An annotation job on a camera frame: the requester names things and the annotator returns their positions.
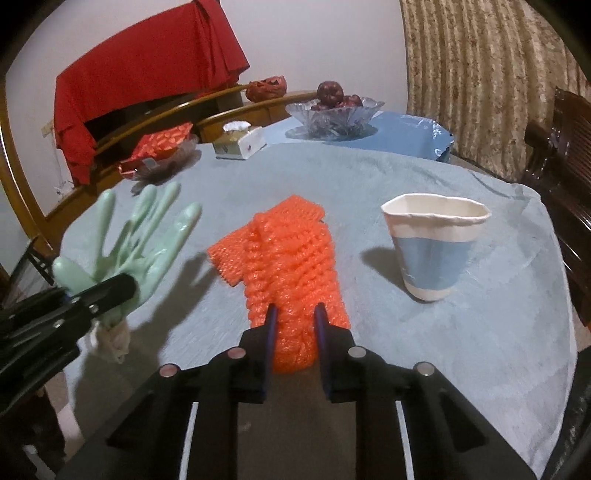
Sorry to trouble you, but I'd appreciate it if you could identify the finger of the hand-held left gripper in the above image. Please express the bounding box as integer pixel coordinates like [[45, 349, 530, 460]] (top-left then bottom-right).
[[58, 273, 139, 321]]

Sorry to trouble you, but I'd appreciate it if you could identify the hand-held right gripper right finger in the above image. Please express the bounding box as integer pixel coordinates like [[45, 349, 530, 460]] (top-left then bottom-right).
[[314, 302, 539, 480]]

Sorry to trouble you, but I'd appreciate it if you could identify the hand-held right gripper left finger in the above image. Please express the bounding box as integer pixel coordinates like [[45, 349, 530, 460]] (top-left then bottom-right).
[[58, 302, 280, 480]]

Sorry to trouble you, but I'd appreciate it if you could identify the green rubber glove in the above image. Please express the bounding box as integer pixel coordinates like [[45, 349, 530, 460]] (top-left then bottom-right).
[[52, 181, 204, 365]]

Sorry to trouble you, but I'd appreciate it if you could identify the orange foam net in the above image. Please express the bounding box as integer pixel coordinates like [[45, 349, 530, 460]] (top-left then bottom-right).
[[206, 195, 352, 374]]

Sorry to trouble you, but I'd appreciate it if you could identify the white and blue paper cup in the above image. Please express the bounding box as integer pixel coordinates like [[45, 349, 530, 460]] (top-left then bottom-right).
[[381, 194, 491, 303]]

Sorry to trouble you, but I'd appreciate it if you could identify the light blue tablecloth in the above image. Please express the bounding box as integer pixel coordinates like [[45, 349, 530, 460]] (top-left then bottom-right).
[[60, 143, 578, 480]]

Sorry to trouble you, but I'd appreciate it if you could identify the red patterned packet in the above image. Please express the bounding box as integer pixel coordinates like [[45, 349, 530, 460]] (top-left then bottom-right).
[[119, 122, 195, 174]]

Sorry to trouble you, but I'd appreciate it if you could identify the white tissue box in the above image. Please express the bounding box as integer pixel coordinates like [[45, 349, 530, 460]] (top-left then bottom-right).
[[212, 120, 267, 161]]

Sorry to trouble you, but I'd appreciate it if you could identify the glass fruit bowl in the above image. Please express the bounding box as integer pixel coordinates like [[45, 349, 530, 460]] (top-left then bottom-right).
[[285, 97, 385, 139]]

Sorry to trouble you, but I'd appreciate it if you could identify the blue plastic sheet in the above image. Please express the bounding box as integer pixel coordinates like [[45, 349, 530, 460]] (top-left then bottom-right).
[[261, 111, 455, 162]]

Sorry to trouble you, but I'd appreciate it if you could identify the red cloth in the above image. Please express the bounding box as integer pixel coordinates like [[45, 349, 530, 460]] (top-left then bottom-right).
[[54, 0, 250, 185]]

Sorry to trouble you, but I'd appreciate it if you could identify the large dark red apple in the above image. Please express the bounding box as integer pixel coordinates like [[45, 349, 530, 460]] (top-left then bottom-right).
[[317, 80, 345, 109]]

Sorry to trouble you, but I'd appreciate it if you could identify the orange pumpkin basket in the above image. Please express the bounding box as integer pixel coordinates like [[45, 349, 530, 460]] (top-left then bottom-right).
[[245, 76, 287, 103]]

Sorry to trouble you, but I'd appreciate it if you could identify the dark wooden armchair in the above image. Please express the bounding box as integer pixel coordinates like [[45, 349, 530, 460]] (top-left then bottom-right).
[[517, 88, 591, 328]]

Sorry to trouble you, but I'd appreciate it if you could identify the beige patterned curtain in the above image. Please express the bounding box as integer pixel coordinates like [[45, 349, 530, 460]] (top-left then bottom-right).
[[399, 0, 587, 183]]

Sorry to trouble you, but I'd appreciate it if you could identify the curved wooden bench frame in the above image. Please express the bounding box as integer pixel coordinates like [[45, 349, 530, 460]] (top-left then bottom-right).
[[0, 83, 324, 259]]

